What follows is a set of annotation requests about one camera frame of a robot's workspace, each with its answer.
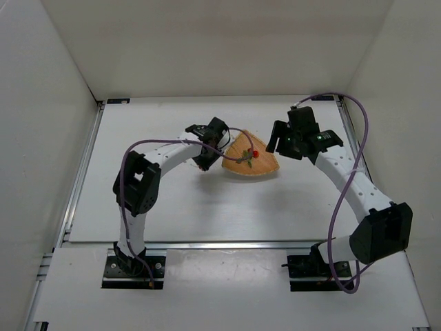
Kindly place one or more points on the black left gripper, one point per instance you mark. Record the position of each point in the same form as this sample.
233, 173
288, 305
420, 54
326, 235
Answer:
205, 157

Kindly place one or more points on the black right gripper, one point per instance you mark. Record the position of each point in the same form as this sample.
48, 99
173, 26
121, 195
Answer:
284, 145

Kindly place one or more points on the cherry sprig with leaves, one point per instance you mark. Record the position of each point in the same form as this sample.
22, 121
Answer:
248, 156

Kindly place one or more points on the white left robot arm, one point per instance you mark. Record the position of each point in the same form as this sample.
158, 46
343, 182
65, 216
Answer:
137, 183

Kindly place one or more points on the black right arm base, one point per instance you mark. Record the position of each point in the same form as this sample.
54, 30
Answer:
304, 276

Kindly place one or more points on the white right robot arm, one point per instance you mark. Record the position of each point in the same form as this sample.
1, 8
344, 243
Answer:
383, 226

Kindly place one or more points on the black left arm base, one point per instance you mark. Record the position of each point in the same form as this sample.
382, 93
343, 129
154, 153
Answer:
121, 275

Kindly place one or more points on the woven triangular fruit basket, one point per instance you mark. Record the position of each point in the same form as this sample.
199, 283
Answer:
265, 164

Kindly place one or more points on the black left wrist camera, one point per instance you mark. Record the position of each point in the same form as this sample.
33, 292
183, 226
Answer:
203, 132

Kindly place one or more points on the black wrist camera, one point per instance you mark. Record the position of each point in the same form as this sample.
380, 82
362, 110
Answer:
203, 132
302, 120

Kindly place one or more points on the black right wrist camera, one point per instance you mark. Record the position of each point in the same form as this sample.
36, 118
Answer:
302, 120

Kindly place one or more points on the aluminium table frame rail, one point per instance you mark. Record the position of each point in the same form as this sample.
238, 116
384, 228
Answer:
226, 239

